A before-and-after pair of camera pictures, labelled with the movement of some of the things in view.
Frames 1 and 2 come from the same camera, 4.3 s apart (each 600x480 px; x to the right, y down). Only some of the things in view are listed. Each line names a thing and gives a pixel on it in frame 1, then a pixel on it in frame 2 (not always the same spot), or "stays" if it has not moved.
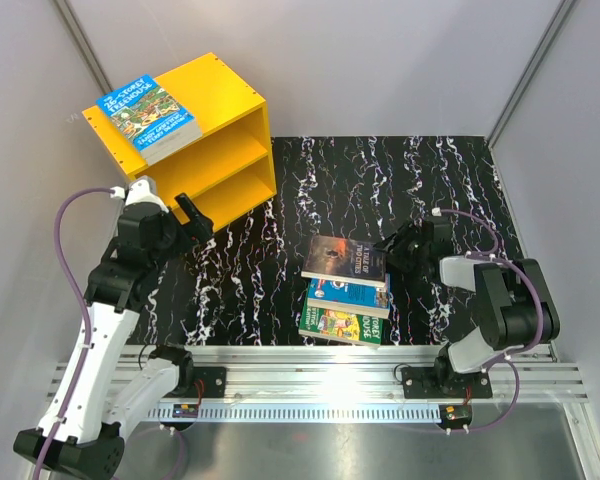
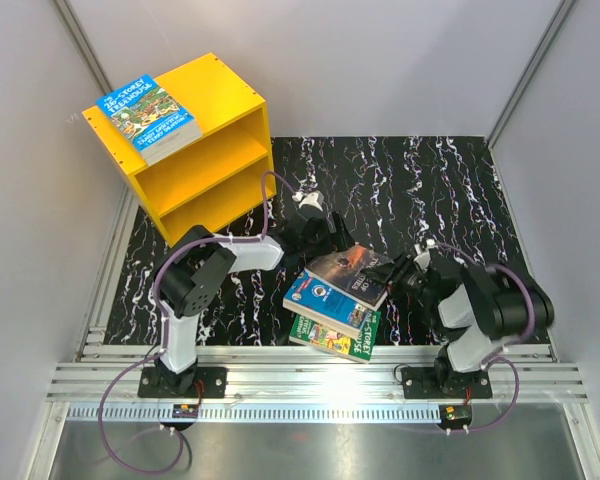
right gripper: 409,230 to 386,272
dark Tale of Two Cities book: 345,260 stays
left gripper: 200,227 to 341,239
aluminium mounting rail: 340,375 stays
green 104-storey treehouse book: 341,326 to 312,332
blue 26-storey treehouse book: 150,119 stays
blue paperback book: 355,298 to 327,303
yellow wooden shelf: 226,173 stays
